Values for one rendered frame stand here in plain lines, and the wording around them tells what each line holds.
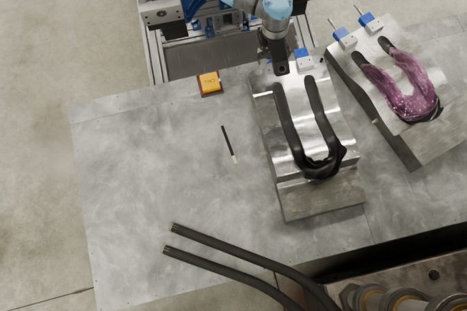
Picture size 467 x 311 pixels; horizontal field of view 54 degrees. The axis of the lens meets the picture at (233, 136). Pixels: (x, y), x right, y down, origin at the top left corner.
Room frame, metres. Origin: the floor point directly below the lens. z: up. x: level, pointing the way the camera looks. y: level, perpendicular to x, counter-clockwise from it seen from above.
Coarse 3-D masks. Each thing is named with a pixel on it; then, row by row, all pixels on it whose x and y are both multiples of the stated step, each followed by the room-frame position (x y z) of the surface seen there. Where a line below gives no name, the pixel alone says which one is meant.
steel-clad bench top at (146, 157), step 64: (256, 64) 0.69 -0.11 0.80; (448, 64) 0.62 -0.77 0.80; (128, 128) 0.50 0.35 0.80; (192, 128) 0.48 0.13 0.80; (256, 128) 0.45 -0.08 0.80; (128, 192) 0.28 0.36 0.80; (192, 192) 0.26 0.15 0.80; (256, 192) 0.24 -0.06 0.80; (384, 192) 0.20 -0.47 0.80; (448, 192) 0.18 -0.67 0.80; (128, 256) 0.08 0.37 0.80; (320, 256) 0.02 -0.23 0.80
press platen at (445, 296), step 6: (444, 294) -0.07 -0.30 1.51; (450, 294) -0.07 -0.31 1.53; (456, 294) -0.07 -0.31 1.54; (462, 294) -0.07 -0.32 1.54; (432, 300) -0.07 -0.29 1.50; (438, 300) -0.07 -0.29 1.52; (444, 300) -0.07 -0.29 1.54; (450, 300) -0.07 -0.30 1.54; (456, 300) -0.07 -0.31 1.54; (462, 300) -0.07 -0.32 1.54; (426, 306) -0.08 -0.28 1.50; (432, 306) -0.08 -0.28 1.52; (438, 306) -0.08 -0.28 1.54; (444, 306) -0.08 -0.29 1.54; (450, 306) -0.08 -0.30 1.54; (456, 306) -0.08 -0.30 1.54; (462, 306) -0.08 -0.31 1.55
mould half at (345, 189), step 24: (264, 72) 0.62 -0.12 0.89; (312, 72) 0.60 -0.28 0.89; (264, 96) 0.53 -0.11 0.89; (288, 96) 0.52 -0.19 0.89; (264, 120) 0.45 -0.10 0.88; (312, 120) 0.44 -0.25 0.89; (336, 120) 0.42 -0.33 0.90; (264, 144) 0.39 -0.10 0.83; (312, 144) 0.35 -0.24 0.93; (288, 168) 0.28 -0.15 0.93; (288, 192) 0.22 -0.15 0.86; (312, 192) 0.21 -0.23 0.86; (336, 192) 0.20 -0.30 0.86; (360, 192) 0.20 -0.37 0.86; (288, 216) 0.15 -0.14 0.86; (312, 216) 0.14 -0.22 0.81
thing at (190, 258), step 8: (168, 248) 0.09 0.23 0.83; (176, 256) 0.06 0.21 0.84; (184, 256) 0.06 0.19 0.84; (192, 256) 0.06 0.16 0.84; (192, 264) 0.03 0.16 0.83; (200, 264) 0.03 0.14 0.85; (208, 264) 0.03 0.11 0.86; (216, 264) 0.02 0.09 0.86; (216, 272) 0.00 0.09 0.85; (224, 272) 0.00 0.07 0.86; (232, 272) 0.00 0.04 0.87; (240, 272) 0.00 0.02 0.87; (240, 280) -0.03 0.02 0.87
